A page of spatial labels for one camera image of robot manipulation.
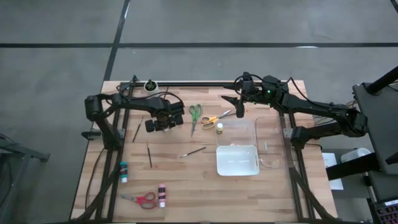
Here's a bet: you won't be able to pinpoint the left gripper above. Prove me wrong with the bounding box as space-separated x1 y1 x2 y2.
145 101 185 133

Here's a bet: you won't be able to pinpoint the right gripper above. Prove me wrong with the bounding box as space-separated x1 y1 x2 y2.
221 72 264 119

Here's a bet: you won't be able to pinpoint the thin dark paintbrush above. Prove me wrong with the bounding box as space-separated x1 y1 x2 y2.
132 116 144 143
146 142 153 169

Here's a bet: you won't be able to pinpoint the black paintbrush silver ferrule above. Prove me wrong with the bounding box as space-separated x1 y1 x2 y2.
180 146 207 158

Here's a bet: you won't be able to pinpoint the small clear plastic bin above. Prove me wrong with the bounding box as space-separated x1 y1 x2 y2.
215 119 257 147

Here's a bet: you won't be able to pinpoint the teal paint bottle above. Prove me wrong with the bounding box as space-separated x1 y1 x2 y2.
119 161 129 184

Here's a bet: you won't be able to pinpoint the white plastic bin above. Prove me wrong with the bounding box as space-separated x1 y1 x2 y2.
216 144 261 177

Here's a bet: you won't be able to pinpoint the pink paint bottle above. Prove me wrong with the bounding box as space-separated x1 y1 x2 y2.
157 184 167 208

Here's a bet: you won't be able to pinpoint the green scissors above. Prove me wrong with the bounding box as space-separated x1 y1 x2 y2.
188 104 203 138

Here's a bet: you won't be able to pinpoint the yellow scissors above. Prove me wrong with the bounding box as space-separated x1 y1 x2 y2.
200 109 233 130

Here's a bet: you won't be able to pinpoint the white plant pot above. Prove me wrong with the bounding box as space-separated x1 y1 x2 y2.
144 79 159 93

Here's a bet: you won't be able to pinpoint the large clear plastic bin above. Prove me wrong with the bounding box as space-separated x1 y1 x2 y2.
255 116 295 169

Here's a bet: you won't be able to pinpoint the red scissors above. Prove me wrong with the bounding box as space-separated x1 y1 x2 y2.
119 191 158 210

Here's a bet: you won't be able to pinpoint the white plastic container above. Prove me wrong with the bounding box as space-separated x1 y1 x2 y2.
341 147 373 164

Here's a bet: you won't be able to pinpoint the white paper sheet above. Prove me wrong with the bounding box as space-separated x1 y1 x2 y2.
322 152 345 191

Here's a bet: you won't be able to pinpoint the black equipment cart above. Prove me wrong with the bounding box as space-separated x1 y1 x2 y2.
323 65 398 203

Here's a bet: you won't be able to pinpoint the dark grey furniture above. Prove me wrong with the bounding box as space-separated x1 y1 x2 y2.
0 133 51 224

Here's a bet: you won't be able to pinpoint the black keyboard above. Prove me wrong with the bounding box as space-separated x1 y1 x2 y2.
374 198 398 224

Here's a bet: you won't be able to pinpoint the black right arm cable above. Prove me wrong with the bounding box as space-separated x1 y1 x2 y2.
233 73 312 102

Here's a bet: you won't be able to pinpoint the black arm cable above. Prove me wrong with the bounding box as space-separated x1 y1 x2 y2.
233 73 312 102
117 74 185 108

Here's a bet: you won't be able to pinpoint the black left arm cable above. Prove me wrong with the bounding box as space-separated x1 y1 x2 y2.
117 74 185 108

